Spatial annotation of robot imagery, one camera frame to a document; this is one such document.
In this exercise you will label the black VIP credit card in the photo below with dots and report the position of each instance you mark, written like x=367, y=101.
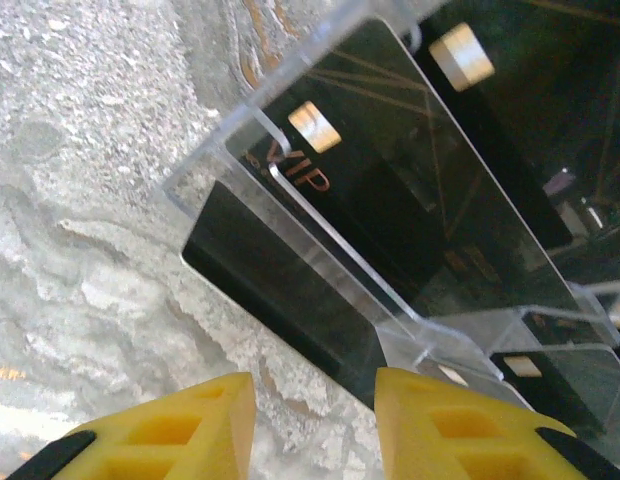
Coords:
x=270, y=290
x=390, y=210
x=530, y=150
x=565, y=395

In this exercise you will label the clear acrylic card stand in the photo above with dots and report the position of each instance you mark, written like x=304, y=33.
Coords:
x=205, y=170

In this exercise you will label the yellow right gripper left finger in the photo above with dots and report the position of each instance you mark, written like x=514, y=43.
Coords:
x=140, y=440

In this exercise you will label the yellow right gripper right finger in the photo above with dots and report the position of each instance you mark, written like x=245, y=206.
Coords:
x=465, y=440

